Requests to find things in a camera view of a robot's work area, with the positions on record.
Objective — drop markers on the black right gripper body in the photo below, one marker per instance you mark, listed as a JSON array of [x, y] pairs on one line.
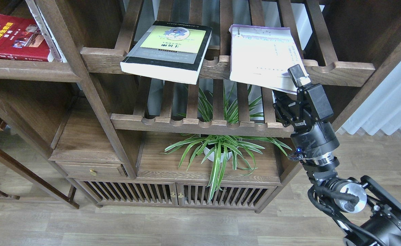
[[313, 135]]

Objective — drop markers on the white upright book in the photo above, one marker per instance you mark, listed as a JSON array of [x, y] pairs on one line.
[[47, 33]]

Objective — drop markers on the red paperback book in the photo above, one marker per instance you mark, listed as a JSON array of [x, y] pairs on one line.
[[21, 39]]

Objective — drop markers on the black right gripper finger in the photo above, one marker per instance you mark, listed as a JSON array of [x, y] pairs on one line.
[[286, 109], [299, 78]]

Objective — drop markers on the dark wooden bookshelf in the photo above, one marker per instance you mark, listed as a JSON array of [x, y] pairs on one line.
[[87, 114]]

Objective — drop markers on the white plant pot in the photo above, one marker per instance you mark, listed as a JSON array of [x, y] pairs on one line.
[[210, 154]]

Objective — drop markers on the white pleated curtain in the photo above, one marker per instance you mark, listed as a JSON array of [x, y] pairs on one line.
[[381, 111]]

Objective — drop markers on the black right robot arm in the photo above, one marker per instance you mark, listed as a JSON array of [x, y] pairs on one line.
[[363, 209]]

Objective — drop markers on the yellow grey thick book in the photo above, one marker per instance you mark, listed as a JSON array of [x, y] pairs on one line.
[[169, 51]]

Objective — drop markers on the dark wooden side furniture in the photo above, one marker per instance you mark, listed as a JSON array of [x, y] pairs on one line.
[[55, 195]]

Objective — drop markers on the green spider plant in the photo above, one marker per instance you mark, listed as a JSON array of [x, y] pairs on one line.
[[231, 145]]

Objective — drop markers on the white purple paperback book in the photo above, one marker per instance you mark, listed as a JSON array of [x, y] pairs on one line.
[[262, 56]]

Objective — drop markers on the brass drawer knob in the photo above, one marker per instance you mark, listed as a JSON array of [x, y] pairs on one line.
[[93, 172]]

